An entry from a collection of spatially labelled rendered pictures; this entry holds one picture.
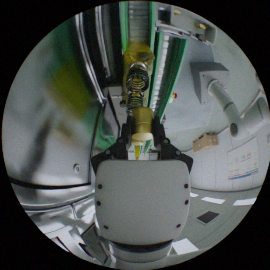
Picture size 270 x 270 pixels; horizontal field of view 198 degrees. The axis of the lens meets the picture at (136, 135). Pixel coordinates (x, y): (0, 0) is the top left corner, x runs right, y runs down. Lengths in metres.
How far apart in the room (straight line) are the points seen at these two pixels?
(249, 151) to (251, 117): 3.34
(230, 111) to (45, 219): 0.60
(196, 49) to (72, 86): 0.55
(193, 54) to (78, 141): 0.61
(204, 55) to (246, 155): 3.46
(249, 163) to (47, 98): 3.86
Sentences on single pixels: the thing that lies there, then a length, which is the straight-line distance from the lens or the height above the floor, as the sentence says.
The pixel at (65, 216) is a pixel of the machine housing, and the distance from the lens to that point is 0.21.
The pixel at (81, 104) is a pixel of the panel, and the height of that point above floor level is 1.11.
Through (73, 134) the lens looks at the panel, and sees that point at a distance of 0.20.
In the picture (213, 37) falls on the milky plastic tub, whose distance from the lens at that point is 0.54.
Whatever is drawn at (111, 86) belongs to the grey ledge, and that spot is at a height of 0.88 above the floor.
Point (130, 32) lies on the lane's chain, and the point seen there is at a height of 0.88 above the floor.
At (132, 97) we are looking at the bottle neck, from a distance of 0.16.
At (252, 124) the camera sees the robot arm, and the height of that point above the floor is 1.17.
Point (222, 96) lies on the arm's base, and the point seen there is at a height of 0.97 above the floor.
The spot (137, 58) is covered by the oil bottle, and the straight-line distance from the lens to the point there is 0.15.
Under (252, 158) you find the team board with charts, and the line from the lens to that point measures 3.68.
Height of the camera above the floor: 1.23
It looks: 22 degrees down
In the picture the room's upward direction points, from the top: 178 degrees counter-clockwise
